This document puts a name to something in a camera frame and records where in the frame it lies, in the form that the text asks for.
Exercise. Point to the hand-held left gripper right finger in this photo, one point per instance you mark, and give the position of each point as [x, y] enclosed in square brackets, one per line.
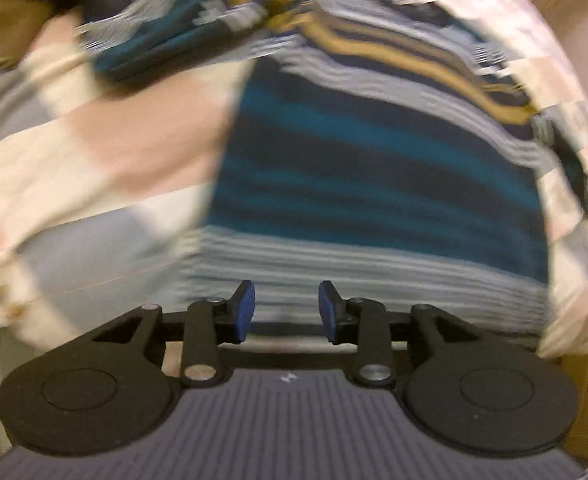
[328, 312]

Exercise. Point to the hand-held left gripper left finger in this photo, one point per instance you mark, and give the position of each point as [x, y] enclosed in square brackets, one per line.
[243, 310]

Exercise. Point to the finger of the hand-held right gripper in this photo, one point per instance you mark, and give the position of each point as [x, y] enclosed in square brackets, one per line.
[566, 152]

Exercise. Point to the striped teal navy sweater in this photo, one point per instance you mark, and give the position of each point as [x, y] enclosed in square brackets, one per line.
[374, 170]

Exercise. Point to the patchwork bedspread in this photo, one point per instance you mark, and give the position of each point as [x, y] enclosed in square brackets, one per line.
[98, 160]

